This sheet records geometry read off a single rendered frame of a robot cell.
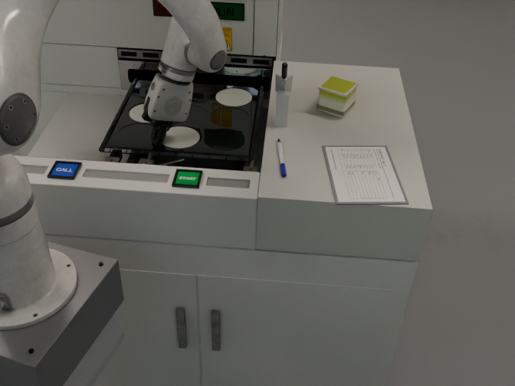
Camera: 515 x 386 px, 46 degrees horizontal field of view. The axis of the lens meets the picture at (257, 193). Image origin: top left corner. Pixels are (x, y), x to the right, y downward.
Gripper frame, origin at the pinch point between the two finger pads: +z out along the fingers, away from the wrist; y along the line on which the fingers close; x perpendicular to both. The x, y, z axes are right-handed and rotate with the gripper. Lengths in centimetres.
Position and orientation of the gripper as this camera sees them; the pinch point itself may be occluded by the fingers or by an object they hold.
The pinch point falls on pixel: (158, 135)
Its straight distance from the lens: 150.3
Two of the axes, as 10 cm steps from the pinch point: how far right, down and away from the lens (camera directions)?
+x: -5.1, -5.4, 6.7
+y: 8.0, 0.0, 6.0
